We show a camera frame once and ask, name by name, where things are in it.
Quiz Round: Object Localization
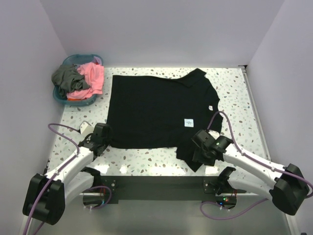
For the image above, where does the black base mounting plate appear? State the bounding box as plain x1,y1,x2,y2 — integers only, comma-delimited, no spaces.
93,176,235,204

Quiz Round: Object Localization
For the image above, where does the teal plastic laundry basket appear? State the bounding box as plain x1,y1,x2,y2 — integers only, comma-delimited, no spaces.
52,54,103,107

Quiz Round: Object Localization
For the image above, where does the orange garment in basket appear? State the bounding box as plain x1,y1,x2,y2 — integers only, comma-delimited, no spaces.
67,98,80,101

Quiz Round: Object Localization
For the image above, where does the purple garment in basket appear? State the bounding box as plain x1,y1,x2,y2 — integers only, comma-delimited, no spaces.
92,56,102,65

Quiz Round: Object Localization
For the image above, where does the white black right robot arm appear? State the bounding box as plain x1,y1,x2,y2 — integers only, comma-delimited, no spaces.
192,130,309,215

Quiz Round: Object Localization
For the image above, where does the aluminium right side rail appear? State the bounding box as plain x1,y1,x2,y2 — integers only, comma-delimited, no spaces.
238,65,271,160

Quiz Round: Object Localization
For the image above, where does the grey green t shirt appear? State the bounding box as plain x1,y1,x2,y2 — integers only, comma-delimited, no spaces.
51,65,90,99

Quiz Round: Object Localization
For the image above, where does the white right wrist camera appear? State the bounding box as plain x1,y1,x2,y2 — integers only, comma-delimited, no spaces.
208,130,220,139

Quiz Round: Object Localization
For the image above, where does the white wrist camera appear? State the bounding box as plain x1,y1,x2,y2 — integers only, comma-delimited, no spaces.
208,130,220,139
79,121,94,136

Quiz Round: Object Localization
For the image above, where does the pink t shirt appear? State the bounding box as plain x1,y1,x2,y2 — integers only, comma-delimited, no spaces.
67,62,104,99

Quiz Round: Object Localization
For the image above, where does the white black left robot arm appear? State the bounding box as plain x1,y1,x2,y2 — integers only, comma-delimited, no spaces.
22,123,112,225

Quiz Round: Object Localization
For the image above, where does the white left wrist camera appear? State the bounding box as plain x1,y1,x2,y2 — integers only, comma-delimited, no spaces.
79,121,94,136

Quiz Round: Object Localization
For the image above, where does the black t shirt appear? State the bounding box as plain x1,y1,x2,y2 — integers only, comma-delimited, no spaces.
107,69,223,171

